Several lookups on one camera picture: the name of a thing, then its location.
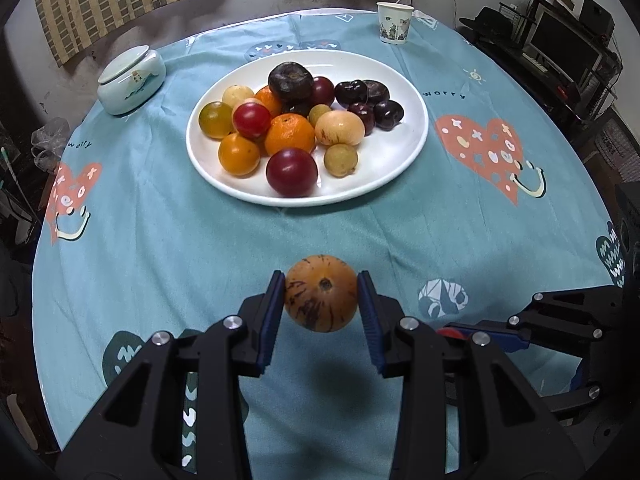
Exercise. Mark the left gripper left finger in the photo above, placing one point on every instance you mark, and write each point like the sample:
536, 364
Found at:
240, 345

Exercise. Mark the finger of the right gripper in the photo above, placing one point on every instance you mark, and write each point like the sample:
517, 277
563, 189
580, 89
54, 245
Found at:
567, 321
579, 400

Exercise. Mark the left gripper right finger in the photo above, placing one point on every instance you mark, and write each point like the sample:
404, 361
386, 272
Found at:
402, 346

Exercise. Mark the small red tomato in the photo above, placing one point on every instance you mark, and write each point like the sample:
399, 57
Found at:
451, 332

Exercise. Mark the striped pepino melon front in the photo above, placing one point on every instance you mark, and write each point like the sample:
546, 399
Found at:
321, 293

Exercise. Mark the dark red plum back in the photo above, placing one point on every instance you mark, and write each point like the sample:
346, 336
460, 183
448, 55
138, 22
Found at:
292, 172

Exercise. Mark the yellow orange citrus fruit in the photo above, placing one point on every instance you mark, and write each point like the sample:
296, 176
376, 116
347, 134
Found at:
238, 156

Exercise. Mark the small tan longan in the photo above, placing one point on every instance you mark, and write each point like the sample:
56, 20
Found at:
340, 160

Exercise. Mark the orange mandarin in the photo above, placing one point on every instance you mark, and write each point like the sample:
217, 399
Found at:
270, 100
289, 131

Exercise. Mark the red cherry tomato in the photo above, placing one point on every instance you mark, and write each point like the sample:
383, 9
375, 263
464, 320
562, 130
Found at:
252, 120

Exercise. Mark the pale peach fruit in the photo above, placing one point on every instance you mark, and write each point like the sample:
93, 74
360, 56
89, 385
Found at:
339, 127

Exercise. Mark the yellow small citrus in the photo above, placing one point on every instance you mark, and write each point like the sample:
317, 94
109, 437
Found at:
215, 120

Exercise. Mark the dark cherry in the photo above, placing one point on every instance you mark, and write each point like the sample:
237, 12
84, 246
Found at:
366, 115
351, 92
301, 108
388, 114

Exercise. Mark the pale yellow round fruit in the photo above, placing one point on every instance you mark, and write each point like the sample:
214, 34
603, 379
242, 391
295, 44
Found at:
236, 94

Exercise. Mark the dark brown water chestnut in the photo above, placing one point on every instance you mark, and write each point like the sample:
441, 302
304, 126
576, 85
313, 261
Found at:
376, 92

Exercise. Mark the large red plum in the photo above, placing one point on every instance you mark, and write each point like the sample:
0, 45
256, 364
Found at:
322, 91

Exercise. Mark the large dark mangosteen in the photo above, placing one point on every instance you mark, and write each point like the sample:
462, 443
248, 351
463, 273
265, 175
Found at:
290, 81

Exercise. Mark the white oval plate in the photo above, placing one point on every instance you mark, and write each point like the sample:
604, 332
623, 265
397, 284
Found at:
383, 155

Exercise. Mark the clear plastic bag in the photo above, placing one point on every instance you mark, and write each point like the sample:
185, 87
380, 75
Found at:
48, 144

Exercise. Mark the black monitor on shelf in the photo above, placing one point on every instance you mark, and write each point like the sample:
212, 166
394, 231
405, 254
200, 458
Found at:
563, 47

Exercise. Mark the celadon lidded ceramic jar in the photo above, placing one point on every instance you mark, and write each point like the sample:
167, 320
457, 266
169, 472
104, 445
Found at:
130, 80

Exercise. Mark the printed paper cup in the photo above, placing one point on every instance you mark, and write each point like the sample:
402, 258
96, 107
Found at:
394, 21

